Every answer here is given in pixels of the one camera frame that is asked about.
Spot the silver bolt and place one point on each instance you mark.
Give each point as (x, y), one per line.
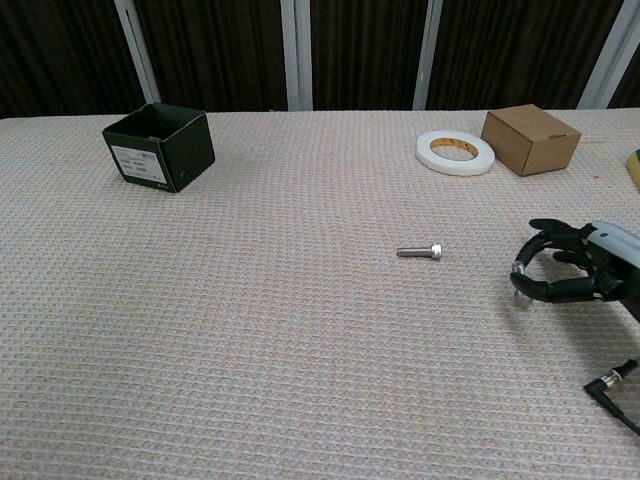
(522, 299)
(419, 251)

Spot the black open cardboard box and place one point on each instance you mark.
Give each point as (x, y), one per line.
(170, 150)

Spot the white metal frame post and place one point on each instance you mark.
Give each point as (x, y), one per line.
(427, 55)
(296, 55)
(607, 55)
(137, 55)

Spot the dark pleated curtain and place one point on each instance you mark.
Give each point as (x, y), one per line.
(220, 50)

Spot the beige woven tablecloth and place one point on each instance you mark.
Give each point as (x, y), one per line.
(250, 325)

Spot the brown closed cardboard box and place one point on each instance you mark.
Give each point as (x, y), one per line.
(530, 142)

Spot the white tape roll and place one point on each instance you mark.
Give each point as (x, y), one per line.
(475, 160)

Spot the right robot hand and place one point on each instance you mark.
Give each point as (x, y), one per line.
(615, 260)

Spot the yellow green sponge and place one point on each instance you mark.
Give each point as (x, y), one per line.
(635, 167)

